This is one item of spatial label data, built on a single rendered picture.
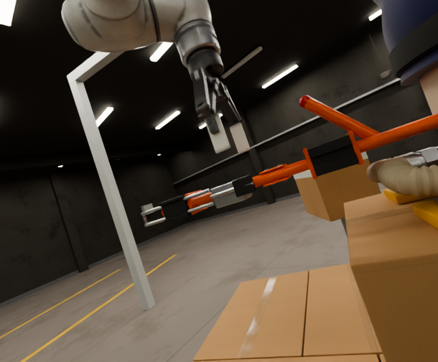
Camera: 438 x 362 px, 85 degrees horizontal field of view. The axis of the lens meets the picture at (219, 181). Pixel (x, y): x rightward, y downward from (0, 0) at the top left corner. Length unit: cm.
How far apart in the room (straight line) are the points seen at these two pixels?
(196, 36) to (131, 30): 13
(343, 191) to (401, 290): 161
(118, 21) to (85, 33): 7
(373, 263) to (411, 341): 9
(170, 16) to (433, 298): 60
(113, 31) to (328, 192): 166
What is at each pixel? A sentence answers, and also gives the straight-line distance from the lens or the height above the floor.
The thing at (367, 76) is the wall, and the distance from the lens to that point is 878.
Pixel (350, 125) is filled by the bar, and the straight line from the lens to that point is 50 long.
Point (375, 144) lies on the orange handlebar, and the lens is 48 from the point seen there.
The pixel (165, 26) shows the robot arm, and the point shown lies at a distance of 60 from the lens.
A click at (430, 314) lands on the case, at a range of 38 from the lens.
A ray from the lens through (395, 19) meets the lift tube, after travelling 52.
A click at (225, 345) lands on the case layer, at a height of 54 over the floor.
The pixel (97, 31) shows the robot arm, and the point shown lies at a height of 144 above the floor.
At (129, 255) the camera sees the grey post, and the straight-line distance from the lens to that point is 337.
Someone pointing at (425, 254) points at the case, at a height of 94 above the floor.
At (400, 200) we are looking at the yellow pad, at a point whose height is 95.
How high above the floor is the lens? 108
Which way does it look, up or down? 3 degrees up
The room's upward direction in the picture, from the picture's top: 19 degrees counter-clockwise
